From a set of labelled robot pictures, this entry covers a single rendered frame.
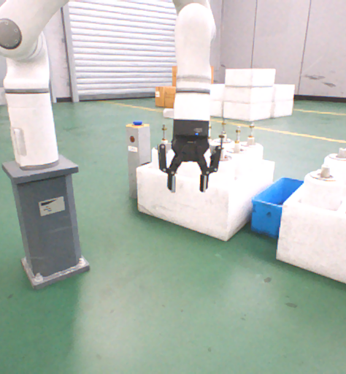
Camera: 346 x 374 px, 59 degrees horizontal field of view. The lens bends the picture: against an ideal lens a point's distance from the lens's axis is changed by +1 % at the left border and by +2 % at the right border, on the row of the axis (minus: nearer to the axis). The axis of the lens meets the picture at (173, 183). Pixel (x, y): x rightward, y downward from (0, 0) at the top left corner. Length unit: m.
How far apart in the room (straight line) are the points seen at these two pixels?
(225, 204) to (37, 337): 0.60
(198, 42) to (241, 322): 0.58
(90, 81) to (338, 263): 5.60
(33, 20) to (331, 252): 0.87
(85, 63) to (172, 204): 5.17
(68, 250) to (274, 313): 0.53
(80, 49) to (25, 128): 5.34
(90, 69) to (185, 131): 5.55
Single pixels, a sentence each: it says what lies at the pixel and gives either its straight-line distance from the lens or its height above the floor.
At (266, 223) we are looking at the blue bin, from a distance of 1.06.
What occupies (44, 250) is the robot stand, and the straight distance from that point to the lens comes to 0.85.
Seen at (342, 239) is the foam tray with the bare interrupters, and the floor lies 0.12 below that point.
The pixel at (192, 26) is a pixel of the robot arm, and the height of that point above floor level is 0.59.
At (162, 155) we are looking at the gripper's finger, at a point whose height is 0.36.
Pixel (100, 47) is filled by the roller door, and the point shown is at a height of 0.92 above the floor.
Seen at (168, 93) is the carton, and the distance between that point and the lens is 4.78.
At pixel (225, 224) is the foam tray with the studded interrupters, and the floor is 0.06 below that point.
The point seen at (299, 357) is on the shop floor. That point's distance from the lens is 0.72.
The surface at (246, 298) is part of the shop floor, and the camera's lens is 0.81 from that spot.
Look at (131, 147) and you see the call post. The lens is 1.27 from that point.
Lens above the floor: 0.52
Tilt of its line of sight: 20 degrees down
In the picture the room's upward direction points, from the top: straight up
